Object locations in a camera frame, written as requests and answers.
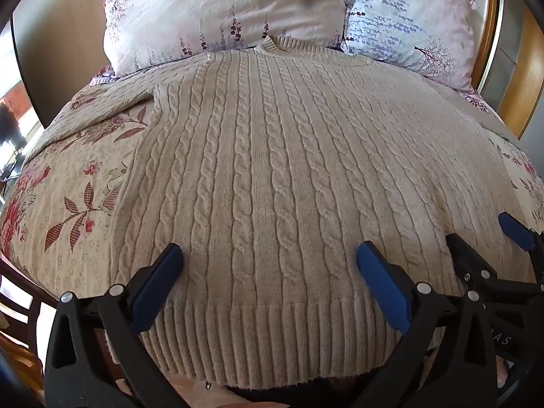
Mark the dark wooden chair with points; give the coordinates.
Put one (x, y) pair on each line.
(21, 289)

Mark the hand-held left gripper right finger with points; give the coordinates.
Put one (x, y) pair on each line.
(382, 280)

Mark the pink floral pillow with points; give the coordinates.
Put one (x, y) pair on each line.
(212, 4)

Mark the silver framed glass panel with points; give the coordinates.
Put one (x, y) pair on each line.
(508, 42)

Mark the floral cream bedspread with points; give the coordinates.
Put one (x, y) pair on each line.
(63, 170)

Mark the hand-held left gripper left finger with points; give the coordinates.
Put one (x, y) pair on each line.
(155, 289)

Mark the wooden wardrobe panel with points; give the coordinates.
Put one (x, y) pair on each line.
(529, 72)

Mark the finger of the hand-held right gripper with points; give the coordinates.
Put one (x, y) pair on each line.
(471, 263)
(516, 231)

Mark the lavender print pillow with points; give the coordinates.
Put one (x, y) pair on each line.
(403, 21)

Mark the wooden bed headboard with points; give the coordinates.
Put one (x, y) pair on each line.
(488, 17)

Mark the window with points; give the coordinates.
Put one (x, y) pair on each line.
(17, 106)

